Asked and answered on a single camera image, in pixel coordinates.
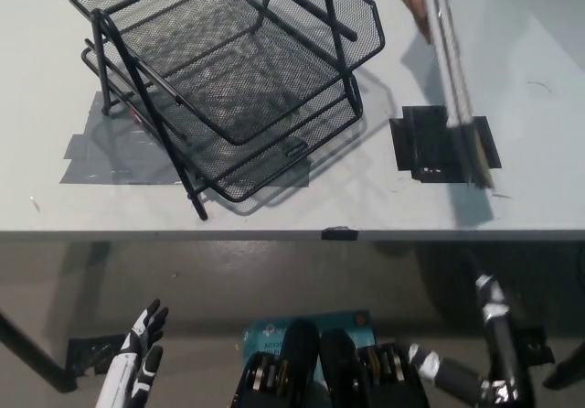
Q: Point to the black floor tape patch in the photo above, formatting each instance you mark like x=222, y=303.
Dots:
x=535, y=348
x=91, y=353

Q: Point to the black table leg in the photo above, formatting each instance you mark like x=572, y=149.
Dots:
x=566, y=369
x=32, y=348

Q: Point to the large black tape patch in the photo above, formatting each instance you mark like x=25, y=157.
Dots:
x=425, y=147

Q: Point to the teal router box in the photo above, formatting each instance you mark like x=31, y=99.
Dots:
x=347, y=325

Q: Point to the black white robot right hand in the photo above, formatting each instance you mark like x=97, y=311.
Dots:
x=498, y=380

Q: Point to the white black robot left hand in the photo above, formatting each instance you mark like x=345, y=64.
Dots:
x=125, y=371

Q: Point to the brown spiral notebook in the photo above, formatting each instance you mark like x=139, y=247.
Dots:
x=450, y=60

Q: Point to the black robot left body block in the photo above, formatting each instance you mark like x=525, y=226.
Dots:
x=297, y=371

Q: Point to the grey tape patch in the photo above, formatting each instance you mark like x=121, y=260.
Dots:
x=91, y=161

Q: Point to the small black tape strip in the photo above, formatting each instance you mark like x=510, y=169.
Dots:
x=339, y=234

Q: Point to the black mesh file tray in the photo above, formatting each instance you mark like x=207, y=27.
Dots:
x=237, y=60

